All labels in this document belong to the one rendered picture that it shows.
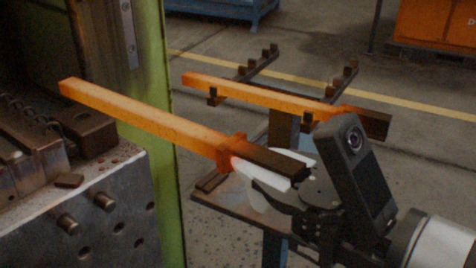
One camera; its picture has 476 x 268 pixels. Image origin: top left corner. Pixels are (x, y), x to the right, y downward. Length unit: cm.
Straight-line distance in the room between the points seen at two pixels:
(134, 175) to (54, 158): 16
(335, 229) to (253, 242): 151
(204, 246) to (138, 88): 100
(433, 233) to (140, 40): 84
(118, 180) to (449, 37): 338
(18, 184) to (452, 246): 69
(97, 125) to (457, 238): 68
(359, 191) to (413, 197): 194
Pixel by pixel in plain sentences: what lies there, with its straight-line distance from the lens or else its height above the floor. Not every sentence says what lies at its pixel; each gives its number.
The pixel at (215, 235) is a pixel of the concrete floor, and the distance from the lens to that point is 195.
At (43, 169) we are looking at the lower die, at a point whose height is 95.
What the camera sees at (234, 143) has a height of 114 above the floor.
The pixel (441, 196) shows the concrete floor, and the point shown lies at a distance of 239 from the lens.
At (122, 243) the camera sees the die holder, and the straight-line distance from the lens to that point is 98.
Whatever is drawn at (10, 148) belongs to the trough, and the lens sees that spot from 86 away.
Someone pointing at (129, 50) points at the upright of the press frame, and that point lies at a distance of 105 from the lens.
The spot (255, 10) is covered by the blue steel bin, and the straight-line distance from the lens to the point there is 427.
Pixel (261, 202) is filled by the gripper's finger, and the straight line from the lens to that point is 48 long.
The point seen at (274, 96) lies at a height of 104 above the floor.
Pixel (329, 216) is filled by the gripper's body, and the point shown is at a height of 114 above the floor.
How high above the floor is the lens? 142
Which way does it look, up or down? 34 degrees down
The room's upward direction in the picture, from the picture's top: straight up
